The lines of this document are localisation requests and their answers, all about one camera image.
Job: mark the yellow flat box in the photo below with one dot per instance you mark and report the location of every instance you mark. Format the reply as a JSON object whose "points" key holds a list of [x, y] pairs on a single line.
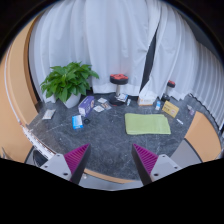
{"points": [[170, 109]]}

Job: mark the white orange box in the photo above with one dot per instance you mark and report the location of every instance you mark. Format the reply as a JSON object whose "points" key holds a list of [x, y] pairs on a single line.
{"points": [[146, 101]]}

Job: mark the orange wooden chair back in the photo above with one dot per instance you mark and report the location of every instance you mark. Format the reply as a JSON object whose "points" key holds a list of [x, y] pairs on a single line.
{"points": [[202, 136]]}

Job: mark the white curtain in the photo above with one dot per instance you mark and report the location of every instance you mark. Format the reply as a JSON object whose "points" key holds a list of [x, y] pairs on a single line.
{"points": [[147, 40]]}

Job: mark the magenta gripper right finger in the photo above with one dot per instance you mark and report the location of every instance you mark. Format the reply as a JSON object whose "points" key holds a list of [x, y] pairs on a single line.
{"points": [[152, 167]]}

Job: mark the clear plastic packet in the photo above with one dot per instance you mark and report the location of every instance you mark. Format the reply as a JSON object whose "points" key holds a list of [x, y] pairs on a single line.
{"points": [[48, 114]]}

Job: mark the green folded towel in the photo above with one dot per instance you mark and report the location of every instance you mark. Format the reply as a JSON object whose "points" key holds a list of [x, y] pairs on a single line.
{"points": [[137, 124]]}

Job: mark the small black round cap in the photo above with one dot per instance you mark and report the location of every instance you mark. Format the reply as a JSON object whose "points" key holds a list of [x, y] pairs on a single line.
{"points": [[86, 121]]}

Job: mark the white marker pen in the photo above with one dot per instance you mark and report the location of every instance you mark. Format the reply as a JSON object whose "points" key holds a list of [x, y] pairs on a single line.
{"points": [[179, 121]]}

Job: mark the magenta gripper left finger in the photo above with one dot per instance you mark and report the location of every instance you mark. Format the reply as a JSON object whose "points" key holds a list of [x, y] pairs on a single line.
{"points": [[69, 166]]}

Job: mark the purple cardboard box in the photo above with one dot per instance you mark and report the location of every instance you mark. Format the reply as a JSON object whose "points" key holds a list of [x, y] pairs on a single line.
{"points": [[86, 106]]}

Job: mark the white plant pot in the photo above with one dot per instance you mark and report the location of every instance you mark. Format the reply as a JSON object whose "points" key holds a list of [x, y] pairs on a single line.
{"points": [[72, 101]]}

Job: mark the flat card packet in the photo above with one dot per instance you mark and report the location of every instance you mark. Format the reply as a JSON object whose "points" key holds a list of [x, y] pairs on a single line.
{"points": [[98, 108]]}

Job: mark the small blue white box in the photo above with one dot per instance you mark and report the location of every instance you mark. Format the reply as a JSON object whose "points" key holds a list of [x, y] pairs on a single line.
{"points": [[77, 122]]}

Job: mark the red black stool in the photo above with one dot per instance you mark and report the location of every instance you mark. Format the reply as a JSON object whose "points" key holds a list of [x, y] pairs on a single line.
{"points": [[118, 80], [169, 87]]}

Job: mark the small white bottle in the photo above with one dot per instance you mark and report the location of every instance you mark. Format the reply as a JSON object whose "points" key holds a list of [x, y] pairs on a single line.
{"points": [[158, 105]]}

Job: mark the green potted plant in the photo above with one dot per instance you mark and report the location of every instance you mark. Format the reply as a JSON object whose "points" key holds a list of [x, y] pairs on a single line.
{"points": [[65, 81]]}

